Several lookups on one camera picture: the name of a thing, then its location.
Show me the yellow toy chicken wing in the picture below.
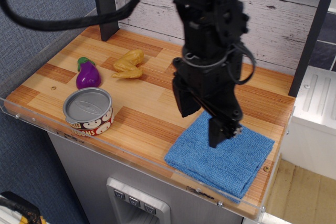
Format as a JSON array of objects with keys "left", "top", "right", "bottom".
[{"left": 112, "top": 49, "right": 144, "bottom": 79}]

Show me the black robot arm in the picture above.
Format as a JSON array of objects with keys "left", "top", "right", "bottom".
[{"left": 172, "top": 0, "right": 251, "bottom": 147}]

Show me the purple toy eggplant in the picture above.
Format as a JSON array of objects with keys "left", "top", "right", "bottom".
[{"left": 76, "top": 57, "right": 101, "bottom": 89}]

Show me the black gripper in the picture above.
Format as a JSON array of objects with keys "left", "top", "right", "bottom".
[{"left": 172, "top": 48, "right": 243, "bottom": 148}]

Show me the blue cloth napkin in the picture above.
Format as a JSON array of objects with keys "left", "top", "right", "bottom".
[{"left": 164, "top": 112, "right": 275, "bottom": 204}]

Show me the black yellow object corner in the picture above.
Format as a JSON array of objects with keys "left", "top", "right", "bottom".
[{"left": 1, "top": 191, "right": 47, "bottom": 223}]

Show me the grey cabinet with dispenser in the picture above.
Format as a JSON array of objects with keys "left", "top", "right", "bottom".
[{"left": 49, "top": 133, "right": 243, "bottom": 223}]

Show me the black braided cable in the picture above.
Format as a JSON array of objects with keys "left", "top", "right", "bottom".
[{"left": 0, "top": 0, "right": 144, "bottom": 31}]

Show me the mushroom tin can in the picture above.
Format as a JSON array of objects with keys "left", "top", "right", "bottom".
[{"left": 63, "top": 88, "right": 114, "bottom": 136}]

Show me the white toy sink counter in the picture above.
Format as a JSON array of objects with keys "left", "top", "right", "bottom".
[{"left": 280, "top": 66, "right": 335, "bottom": 179}]

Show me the dark right support post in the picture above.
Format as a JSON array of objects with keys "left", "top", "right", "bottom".
[{"left": 288, "top": 0, "right": 332, "bottom": 97}]

